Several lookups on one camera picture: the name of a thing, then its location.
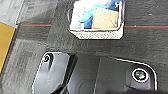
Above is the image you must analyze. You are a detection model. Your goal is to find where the brown cardboard box in basket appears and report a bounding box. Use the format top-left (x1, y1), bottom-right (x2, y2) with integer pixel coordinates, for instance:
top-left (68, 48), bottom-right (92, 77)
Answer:
top-left (91, 7), bottom-right (120, 31)

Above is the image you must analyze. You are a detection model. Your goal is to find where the yellow wooden door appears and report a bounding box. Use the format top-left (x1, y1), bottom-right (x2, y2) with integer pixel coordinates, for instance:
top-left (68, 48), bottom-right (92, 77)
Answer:
top-left (0, 21), bottom-right (17, 74)

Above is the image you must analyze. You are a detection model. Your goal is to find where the blue shark plush toy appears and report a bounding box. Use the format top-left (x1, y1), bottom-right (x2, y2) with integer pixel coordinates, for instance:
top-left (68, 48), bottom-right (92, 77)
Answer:
top-left (79, 2), bottom-right (111, 30)

